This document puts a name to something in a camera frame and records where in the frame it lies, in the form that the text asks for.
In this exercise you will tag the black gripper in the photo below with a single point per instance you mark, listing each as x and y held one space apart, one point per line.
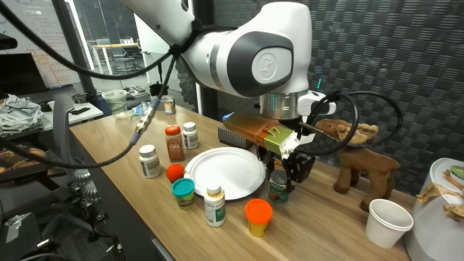
302 167

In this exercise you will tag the orange lid dough tub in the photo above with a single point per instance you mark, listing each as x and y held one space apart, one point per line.
258 215

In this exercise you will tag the small white cap bottle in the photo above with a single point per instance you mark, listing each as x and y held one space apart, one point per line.
215 208

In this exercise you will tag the teal lid dough tub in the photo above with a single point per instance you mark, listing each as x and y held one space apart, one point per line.
183 191

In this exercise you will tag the white pill bottle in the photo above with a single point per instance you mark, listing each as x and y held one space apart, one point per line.
190 137
150 163

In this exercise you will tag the spice bottle with orange lid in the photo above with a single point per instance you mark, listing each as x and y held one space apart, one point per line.
174 146

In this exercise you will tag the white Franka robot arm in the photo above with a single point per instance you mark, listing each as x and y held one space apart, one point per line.
218 53

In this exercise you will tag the white paper plate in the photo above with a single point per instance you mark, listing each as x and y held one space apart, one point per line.
222 172

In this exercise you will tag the brown plush moose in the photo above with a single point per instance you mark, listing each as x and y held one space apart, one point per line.
363 164

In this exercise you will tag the red toy strawberry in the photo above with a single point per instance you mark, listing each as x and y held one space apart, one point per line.
176 173

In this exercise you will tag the white paper cup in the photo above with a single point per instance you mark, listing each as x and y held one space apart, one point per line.
386 225

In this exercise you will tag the tin can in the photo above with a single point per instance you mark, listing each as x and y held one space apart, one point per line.
169 105

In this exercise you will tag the white bucket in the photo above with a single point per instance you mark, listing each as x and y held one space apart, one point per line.
435 227

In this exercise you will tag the grey round container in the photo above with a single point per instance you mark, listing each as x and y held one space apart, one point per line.
116 101

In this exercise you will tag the black stand pole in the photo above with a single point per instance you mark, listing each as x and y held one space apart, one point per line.
73 44

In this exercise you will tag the pile of grey clothes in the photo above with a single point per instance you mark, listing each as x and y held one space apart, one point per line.
19 117

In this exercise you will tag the black monitor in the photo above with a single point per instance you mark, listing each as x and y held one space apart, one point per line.
19 73

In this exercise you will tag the small black camera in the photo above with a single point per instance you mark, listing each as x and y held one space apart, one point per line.
157 89

